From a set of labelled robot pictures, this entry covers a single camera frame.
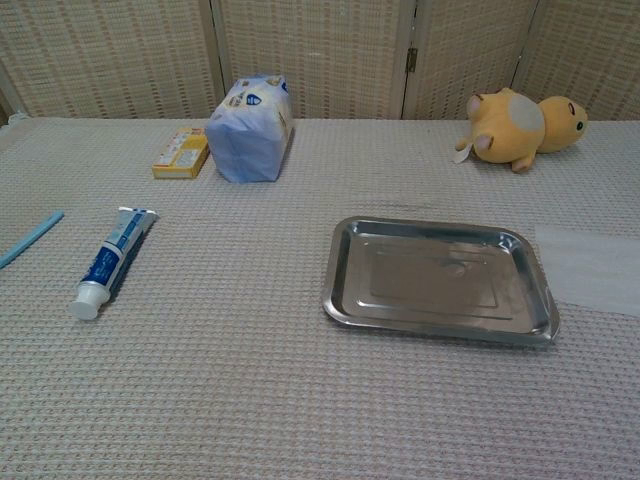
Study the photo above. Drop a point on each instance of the white cloth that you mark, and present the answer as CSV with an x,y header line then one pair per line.
x,y
590,270

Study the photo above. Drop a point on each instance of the silver rectangular metal tray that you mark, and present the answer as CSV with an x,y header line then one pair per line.
x,y
425,280

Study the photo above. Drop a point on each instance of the blue white tissue pack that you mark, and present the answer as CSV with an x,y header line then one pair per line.
x,y
245,140

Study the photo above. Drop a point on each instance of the beige woven tablecloth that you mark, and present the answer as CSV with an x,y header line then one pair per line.
x,y
250,375

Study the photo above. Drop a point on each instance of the yellow cardboard box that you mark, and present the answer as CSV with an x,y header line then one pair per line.
x,y
180,155

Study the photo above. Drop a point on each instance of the beige woven folding screen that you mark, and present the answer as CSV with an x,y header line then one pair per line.
x,y
320,50

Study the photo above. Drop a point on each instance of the brass screen hinge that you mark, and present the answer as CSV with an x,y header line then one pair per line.
x,y
412,59

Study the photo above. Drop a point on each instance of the blue white toothpaste tube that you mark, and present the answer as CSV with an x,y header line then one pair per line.
x,y
107,262

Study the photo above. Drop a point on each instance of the yellow plush toy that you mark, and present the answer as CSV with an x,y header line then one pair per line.
x,y
505,130

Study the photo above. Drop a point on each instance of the light blue toothbrush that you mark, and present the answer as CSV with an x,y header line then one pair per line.
x,y
35,234

